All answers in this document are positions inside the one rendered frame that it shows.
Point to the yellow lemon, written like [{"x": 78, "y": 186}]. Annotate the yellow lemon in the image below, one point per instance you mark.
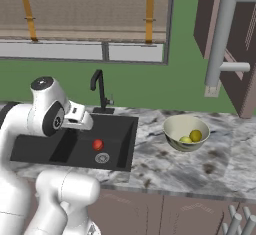
[
  {"x": 185, "y": 140},
  {"x": 195, "y": 135}
]

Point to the grey framed window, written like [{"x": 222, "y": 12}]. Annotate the grey framed window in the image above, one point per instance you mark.
[{"x": 133, "y": 53}]

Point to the dark brown cabinet door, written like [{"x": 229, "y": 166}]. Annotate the dark brown cabinet door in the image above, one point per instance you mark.
[{"x": 246, "y": 79}]

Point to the cream patterned bowl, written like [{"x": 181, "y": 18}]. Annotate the cream patterned bowl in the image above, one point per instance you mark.
[{"x": 176, "y": 125}]

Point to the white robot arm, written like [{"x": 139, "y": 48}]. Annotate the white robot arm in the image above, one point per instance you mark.
[{"x": 20, "y": 139}]

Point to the brown base cabinet door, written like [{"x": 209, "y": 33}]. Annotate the brown base cabinet door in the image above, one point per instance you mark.
[
  {"x": 130, "y": 215},
  {"x": 193, "y": 219}
]

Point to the black sink tap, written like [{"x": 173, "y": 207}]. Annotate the black sink tap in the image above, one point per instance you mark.
[{"x": 99, "y": 89}]

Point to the beige window blind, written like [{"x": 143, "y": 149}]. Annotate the beige window blind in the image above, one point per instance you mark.
[{"x": 86, "y": 9}]

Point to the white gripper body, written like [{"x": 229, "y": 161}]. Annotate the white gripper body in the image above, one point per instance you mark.
[{"x": 79, "y": 121}]

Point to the black kitchen sink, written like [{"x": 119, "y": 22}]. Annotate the black kitchen sink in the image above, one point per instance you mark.
[{"x": 83, "y": 135}]

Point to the red onion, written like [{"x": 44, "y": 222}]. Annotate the red onion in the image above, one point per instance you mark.
[{"x": 97, "y": 144}]

